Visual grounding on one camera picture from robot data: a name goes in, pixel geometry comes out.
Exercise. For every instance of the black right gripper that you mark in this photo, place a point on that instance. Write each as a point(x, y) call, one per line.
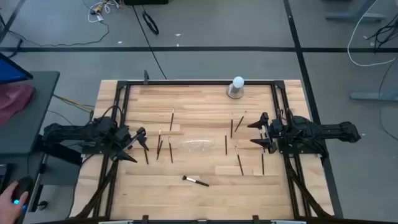
point(273, 137)

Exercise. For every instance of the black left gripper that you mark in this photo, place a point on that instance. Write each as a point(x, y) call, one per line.
point(129, 140)

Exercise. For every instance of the clear acrylic brush organiser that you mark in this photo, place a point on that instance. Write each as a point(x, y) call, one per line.
point(186, 145)

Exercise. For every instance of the large fluffy black makeup brush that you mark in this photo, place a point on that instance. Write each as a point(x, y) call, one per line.
point(196, 181)

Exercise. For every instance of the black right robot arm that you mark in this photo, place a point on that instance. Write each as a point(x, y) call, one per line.
point(311, 130)

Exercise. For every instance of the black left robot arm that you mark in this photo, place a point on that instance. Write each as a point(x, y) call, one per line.
point(71, 132)

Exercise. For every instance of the black crossbar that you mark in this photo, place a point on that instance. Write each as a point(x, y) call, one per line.
point(59, 154)

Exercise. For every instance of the grey side desk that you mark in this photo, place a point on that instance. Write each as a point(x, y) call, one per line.
point(34, 124)

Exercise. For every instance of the black caster wheel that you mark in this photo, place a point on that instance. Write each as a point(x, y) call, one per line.
point(42, 205)

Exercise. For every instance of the grey desk foot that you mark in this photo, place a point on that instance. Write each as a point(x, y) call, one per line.
point(354, 17)
point(373, 96)

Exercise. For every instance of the black computer mouse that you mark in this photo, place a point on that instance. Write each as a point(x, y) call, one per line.
point(23, 186)

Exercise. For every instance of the pink cloth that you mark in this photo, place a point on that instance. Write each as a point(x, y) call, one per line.
point(12, 99)

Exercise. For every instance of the dark keyboard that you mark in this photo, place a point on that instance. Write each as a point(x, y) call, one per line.
point(3, 180)

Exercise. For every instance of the person's hand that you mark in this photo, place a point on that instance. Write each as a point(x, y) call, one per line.
point(7, 208)

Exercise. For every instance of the monitor with blue screen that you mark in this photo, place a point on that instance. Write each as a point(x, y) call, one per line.
point(9, 71)

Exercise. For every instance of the black frame clamp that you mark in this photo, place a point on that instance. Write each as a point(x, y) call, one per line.
point(146, 76)

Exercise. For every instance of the black frame bracket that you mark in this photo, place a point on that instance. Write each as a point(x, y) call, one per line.
point(255, 218)
point(145, 218)

